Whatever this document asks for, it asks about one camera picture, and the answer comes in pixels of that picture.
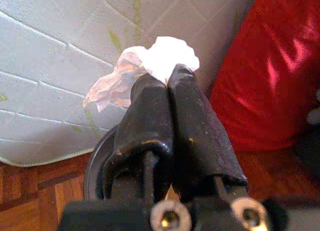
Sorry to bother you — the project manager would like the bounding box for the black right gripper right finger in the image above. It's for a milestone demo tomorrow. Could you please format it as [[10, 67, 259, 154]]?
[[168, 63, 248, 200]]

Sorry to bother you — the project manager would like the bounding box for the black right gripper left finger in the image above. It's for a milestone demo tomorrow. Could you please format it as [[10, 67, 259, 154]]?
[[97, 73, 175, 200]]

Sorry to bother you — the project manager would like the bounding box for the white paper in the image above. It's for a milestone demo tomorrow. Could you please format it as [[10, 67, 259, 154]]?
[[83, 35, 201, 113]]

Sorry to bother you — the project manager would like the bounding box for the black round waste bin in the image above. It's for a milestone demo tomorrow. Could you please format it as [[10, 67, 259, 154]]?
[[83, 129, 118, 201]]

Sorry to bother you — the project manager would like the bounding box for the red fabric mattress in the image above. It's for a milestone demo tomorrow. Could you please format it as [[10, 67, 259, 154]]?
[[209, 0, 320, 152]]

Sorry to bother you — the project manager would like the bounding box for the white quilted mattress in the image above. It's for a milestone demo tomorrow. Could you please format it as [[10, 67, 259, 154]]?
[[0, 0, 261, 168]]

